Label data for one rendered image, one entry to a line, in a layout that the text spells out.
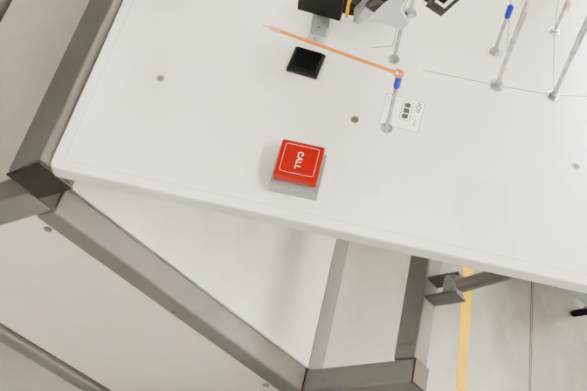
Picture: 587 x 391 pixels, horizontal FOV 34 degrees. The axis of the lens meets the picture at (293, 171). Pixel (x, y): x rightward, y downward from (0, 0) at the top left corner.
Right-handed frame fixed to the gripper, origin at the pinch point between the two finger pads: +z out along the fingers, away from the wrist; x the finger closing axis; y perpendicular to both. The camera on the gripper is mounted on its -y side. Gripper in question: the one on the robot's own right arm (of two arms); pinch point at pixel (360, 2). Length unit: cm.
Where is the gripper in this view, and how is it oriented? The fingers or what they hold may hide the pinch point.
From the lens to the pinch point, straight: 119.4
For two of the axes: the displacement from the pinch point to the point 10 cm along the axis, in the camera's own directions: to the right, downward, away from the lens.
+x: 3.1, -7.8, 5.5
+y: 8.3, 5.0, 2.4
